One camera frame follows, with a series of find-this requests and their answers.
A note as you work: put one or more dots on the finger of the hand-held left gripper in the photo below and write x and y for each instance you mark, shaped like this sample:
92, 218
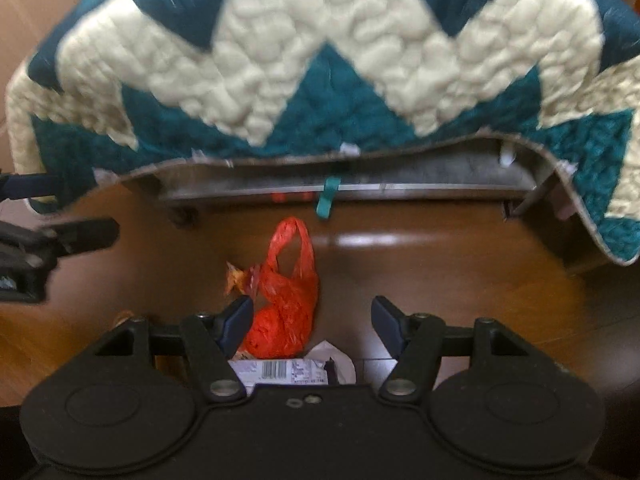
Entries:
25, 185
85, 235

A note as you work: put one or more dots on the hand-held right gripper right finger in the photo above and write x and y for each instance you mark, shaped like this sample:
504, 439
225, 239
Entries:
387, 325

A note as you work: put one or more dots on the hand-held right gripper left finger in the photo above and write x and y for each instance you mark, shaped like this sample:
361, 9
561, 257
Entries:
236, 325

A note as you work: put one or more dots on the red plastic bag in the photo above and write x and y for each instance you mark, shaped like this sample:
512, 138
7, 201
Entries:
280, 310

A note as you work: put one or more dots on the white paper scrap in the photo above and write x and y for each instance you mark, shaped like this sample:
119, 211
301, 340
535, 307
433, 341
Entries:
340, 360

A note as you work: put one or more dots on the purple white snack packet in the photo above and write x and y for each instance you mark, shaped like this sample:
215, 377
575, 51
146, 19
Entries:
280, 371

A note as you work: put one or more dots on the teal fabric tag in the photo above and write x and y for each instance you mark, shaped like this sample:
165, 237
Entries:
326, 200

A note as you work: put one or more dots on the teal cream zigzag quilt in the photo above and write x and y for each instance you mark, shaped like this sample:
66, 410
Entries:
320, 85

